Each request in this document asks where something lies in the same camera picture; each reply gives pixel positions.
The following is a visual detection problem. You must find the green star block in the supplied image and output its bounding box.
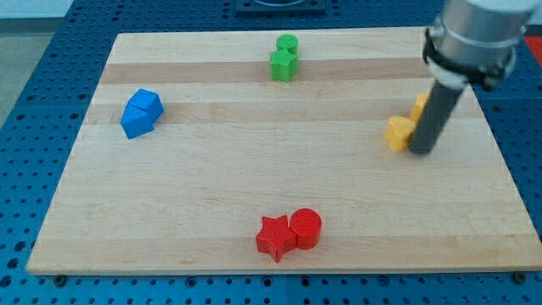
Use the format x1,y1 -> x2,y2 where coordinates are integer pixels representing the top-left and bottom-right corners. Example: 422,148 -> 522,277
270,49 -> 298,82

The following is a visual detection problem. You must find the blue triangle block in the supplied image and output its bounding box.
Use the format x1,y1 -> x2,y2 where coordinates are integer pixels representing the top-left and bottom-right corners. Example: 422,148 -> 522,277
120,105 -> 154,139

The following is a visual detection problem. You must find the yellow heart block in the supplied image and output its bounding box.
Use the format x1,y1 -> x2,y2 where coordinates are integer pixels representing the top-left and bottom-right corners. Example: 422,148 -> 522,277
384,115 -> 416,152

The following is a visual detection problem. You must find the red cylinder block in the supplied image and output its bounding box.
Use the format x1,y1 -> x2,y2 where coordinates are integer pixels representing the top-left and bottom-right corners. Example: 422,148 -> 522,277
290,208 -> 323,250

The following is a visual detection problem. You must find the blue cube block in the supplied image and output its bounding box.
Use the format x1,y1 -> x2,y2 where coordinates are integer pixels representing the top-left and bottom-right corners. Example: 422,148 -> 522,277
128,89 -> 164,123

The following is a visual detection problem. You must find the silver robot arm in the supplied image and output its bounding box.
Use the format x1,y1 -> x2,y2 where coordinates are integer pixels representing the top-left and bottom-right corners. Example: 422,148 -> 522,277
408,0 -> 541,155

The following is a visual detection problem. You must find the red star block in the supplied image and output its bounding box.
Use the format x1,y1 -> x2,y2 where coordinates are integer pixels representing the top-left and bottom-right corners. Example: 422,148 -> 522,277
256,215 -> 296,263

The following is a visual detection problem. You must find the wooden board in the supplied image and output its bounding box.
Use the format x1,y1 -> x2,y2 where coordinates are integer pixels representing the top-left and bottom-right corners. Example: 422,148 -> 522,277
26,27 -> 541,275

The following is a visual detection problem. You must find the yellow hexagon block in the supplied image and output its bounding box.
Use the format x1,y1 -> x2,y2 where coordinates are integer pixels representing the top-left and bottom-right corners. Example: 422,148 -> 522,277
410,92 -> 429,124

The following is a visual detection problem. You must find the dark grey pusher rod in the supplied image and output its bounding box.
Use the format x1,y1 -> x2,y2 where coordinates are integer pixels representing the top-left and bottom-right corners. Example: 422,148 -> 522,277
408,80 -> 465,155

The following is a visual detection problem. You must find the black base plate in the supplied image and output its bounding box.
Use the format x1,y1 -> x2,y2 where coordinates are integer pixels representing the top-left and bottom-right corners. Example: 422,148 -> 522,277
235,0 -> 326,15

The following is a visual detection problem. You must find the green cylinder block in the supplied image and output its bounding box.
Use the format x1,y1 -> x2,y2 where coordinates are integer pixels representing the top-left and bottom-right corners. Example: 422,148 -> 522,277
275,34 -> 298,55

